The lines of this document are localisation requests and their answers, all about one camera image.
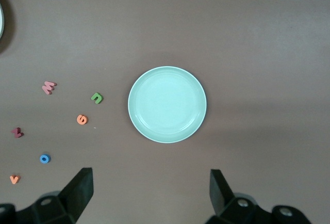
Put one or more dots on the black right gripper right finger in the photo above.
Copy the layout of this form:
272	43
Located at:
221	195

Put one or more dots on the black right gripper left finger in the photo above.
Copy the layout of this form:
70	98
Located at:
77	193

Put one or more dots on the orange foam letter G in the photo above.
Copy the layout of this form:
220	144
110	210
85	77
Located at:
80	120

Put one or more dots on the green foam letter U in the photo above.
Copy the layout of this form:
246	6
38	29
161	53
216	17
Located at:
97	100

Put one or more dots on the pink foam letter M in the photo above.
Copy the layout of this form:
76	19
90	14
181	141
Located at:
48	87

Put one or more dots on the blue foam letter O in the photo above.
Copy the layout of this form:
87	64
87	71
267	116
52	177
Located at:
41	159

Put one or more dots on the orange foam letter V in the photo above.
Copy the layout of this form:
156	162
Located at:
14	180

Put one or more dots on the dark red foam letter Z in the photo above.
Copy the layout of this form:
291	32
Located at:
17	132

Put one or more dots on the light green plate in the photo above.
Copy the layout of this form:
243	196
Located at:
167	105

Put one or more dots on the beige plate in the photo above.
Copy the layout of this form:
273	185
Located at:
1	22

